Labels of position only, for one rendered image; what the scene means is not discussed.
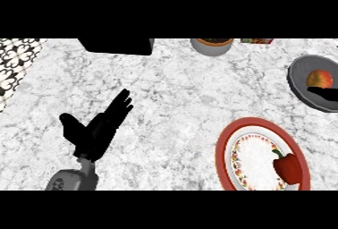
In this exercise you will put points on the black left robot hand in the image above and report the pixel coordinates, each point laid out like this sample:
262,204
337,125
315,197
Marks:
98,134

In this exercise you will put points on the red bell pepper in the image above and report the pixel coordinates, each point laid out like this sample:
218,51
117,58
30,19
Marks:
289,170

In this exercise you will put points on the orange round fruit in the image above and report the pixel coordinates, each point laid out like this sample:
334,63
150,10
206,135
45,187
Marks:
320,78

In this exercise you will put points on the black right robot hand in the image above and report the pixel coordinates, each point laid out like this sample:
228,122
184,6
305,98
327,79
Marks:
329,94

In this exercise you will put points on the grey pot with brown rim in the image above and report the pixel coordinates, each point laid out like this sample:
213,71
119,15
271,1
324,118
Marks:
212,49

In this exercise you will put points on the red rimmed floral plate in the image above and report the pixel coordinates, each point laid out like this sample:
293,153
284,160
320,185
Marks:
256,155

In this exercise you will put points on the colourful printed box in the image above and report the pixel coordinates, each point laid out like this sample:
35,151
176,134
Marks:
256,40

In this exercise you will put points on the black box appliance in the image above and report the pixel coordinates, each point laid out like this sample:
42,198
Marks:
119,46

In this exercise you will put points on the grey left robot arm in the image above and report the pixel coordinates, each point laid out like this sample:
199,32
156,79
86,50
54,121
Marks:
70,180

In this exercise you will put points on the grey round pan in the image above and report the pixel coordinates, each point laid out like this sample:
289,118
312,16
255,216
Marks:
302,74

